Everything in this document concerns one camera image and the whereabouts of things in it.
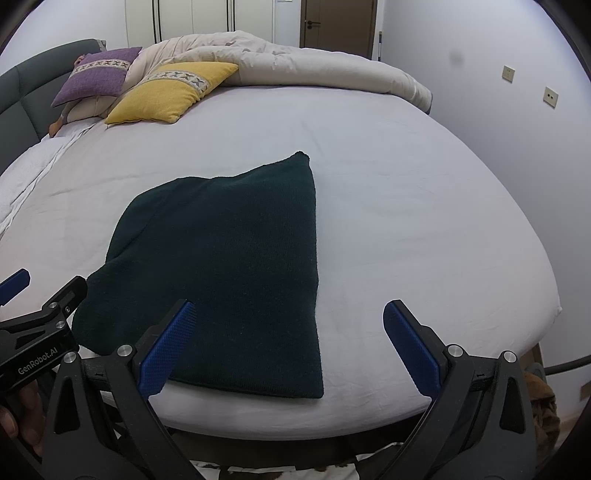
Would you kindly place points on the wall socket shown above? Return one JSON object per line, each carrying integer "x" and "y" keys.
{"x": 550, "y": 97}
{"x": 508, "y": 74}

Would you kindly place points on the purple patterned cushion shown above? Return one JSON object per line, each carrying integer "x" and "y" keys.
{"x": 94, "y": 76}

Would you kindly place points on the cow-print rug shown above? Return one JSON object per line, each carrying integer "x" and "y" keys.
{"x": 277, "y": 470}

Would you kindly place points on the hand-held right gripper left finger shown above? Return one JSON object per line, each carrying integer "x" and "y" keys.
{"x": 168, "y": 348}

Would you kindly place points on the person's left hand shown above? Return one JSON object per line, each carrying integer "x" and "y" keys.
{"x": 11, "y": 422}

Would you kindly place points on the dark green knit sweater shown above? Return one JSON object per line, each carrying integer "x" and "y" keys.
{"x": 221, "y": 277}

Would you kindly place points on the grey padded headboard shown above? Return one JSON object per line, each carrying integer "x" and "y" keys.
{"x": 18, "y": 101}

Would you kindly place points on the white wardrobe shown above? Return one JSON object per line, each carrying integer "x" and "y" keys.
{"x": 203, "y": 18}

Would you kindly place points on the bed with white sheet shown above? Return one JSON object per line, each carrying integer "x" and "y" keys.
{"x": 406, "y": 207}

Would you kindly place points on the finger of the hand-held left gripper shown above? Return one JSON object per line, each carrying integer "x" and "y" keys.
{"x": 69, "y": 293}
{"x": 14, "y": 284}

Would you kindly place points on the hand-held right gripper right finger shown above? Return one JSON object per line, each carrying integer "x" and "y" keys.
{"x": 411, "y": 348}

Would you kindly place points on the brown jacket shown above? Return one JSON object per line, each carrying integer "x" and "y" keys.
{"x": 545, "y": 406}

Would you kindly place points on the brown door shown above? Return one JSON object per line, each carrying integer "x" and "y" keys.
{"x": 339, "y": 27}

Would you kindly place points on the beige plush toy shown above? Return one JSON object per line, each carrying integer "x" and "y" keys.
{"x": 85, "y": 110}

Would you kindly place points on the yellow patterned cushion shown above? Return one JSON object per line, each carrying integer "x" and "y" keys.
{"x": 166, "y": 94}

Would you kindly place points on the beige duvet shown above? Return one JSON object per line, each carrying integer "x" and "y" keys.
{"x": 295, "y": 64}

